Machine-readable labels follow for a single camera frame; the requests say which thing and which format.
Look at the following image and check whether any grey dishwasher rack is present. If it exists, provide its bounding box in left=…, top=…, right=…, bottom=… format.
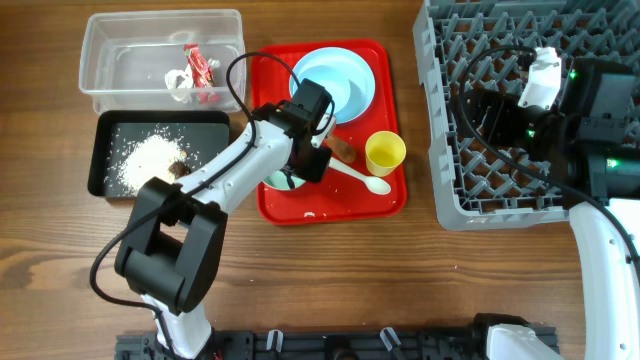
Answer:
left=413, top=0, right=639, bottom=231

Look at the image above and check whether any clear plastic storage box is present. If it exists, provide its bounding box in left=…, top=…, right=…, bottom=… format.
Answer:
left=78, top=9, right=246, bottom=114

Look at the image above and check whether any light blue plate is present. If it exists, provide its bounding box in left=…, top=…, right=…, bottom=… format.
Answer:
left=293, top=47, right=376, bottom=124

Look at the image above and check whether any black waste tray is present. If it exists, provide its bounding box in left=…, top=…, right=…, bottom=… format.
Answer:
left=87, top=110, right=230, bottom=199

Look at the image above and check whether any red snack wrapper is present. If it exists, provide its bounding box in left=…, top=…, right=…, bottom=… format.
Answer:
left=183, top=43, right=220, bottom=104

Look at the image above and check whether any white tissue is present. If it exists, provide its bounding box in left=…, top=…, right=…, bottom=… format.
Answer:
left=164, top=58, right=221, bottom=104

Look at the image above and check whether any brown food lump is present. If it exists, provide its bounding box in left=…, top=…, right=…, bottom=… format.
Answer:
left=168, top=161, right=191, bottom=180

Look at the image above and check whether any red plastic tray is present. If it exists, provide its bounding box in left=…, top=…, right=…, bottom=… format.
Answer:
left=251, top=39, right=408, bottom=225

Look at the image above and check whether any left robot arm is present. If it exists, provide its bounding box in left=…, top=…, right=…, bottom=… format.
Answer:
left=115, top=79, right=333, bottom=359

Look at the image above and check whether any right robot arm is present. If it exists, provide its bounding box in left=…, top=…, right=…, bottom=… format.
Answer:
left=453, top=48, right=639, bottom=359

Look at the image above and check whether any light blue bowl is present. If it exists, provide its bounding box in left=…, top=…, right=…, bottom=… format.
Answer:
left=294, top=65, right=375, bottom=124

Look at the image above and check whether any white rice pile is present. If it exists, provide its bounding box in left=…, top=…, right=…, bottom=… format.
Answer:
left=103, top=123, right=199, bottom=198

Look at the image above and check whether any white plastic spoon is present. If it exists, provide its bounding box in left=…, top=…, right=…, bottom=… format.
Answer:
left=329, top=158, right=391, bottom=196

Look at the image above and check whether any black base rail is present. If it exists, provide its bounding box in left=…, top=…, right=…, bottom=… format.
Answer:
left=114, top=327, right=559, bottom=360

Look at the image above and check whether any yellow plastic cup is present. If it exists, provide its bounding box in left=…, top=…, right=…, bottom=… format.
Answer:
left=365, top=131, right=407, bottom=177

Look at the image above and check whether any mint green bowl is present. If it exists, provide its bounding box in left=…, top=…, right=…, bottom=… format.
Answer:
left=262, top=171, right=305, bottom=191

